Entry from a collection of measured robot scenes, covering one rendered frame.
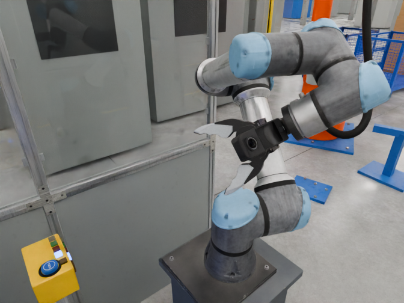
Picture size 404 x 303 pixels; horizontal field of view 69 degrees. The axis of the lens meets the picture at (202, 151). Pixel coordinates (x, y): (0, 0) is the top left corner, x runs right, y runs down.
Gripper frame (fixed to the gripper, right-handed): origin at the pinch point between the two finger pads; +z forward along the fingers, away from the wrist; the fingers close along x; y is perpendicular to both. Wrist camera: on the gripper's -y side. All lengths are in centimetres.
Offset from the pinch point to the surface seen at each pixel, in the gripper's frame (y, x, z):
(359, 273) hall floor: 156, -114, 13
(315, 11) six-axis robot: 329, 101, -42
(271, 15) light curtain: 495, 183, 16
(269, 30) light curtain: 502, 164, 30
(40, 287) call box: -14, -10, 51
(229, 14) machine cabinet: 372, 178, 54
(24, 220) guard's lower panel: 12, 11, 89
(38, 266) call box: -10, -5, 53
